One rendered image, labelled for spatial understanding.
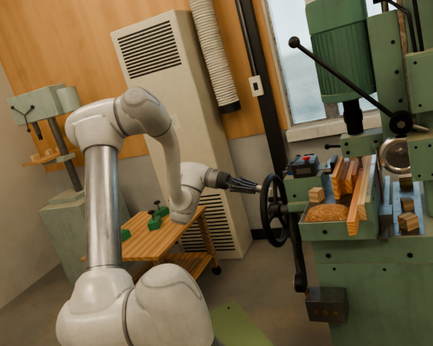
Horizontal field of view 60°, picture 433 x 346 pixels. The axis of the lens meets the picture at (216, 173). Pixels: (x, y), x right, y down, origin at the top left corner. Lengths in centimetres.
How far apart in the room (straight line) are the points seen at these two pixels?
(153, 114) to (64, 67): 236
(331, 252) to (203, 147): 153
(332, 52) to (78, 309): 100
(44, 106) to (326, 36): 228
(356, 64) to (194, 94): 149
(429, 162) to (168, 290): 76
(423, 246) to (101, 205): 93
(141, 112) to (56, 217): 211
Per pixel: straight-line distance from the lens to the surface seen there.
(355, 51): 122
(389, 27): 121
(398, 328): 142
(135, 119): 119
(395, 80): 123
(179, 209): 159
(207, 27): 258
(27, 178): 387
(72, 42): 339
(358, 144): 131
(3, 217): 370
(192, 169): 166
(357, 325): 143
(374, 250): 125
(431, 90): 111
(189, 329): 97
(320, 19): 122
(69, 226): 312
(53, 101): 298
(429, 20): 118
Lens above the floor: 140
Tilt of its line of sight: 16 degrees down
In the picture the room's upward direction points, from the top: 16 degrees counter-clockwise
